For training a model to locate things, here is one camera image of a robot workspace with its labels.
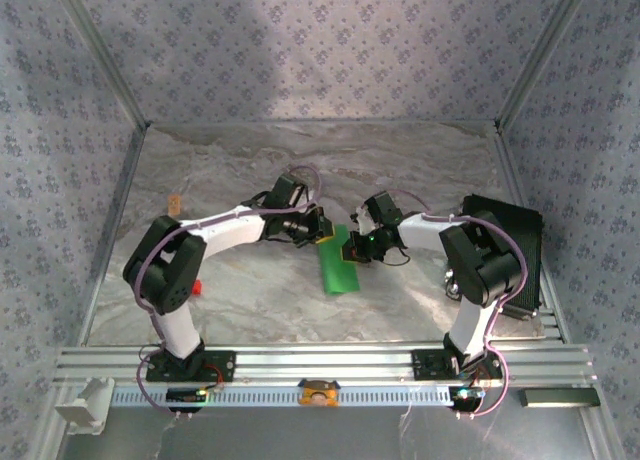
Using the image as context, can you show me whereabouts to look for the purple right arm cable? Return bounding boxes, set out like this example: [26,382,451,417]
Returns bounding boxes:
[384,188,530,420]

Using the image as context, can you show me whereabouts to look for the black circuit board with LED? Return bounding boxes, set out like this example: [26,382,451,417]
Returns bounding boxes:
[166,387,209,406]
[448,385,486,405]

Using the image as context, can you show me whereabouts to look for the black mesh box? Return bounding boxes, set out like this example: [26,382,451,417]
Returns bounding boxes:
[458,193,545,323]

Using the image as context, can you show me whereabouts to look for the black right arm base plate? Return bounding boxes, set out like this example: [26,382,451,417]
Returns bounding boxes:
[411,348,503,382]

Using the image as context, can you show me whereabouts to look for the green square paper sheet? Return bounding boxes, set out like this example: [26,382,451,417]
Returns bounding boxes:
[316,223,362,296]

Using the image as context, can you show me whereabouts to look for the grey slotted cable duct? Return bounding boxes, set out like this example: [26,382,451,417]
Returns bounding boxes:
[109,383,457,409]

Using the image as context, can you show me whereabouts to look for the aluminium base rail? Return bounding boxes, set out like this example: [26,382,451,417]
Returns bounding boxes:
[52,344,599,387]

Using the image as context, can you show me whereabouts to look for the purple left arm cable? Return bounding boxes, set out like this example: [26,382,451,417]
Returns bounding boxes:
[134,165,323,420]

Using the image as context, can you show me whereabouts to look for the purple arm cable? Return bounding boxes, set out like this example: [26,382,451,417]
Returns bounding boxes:
[384,188,530,420]
[134,165,323,420]

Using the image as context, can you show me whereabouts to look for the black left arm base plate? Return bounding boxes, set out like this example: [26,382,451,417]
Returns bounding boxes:
[145,350,237,383]

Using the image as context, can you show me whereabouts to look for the silver metal caster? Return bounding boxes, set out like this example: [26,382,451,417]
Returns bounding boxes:
[443,272,464,302]

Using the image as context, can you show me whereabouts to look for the aluminium frame post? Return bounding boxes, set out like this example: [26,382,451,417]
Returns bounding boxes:
[49,0,150,129]
[494,0,594,131]

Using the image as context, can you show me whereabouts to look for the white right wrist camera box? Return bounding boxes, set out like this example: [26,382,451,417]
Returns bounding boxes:
[352,204,375,236]

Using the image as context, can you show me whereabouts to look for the white plastic bracket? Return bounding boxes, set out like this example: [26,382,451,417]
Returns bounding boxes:
[53,377,115,435]

